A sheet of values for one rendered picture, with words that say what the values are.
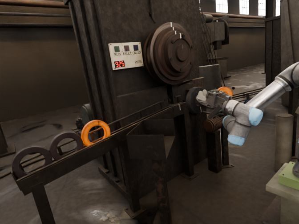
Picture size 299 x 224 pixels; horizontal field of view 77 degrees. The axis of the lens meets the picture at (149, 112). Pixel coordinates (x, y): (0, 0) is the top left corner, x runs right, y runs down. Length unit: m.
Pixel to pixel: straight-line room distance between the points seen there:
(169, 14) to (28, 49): 5.99
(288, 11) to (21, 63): 6.83
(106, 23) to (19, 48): 5.99
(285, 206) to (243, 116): 0.69
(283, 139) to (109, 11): 1.66
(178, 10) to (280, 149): 1.47
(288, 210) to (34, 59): 7.07
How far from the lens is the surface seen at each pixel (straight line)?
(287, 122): 1.85
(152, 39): 1.43
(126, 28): 1.51
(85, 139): 1.22
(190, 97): 1.07
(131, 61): 1.46
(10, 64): 7.23
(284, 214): 1.49
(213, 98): 1.01
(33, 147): 1.18
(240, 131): 0.96
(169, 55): 1.40
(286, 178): 1.35
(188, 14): 1.98
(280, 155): 1.96
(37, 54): 7.32
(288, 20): 4.03
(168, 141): 1.15
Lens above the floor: 1.06
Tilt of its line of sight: 14 degrees down
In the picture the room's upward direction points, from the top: 8 degrees counter-clockwise
